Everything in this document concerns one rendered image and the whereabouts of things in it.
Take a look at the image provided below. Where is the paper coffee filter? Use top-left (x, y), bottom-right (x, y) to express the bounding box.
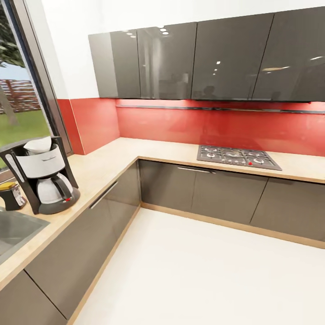
top-left (24, 136), bottom-right (51, 155)

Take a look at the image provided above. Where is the bottle of coffee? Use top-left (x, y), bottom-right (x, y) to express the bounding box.
top-left (0, 182), bottom-right (28, 211)

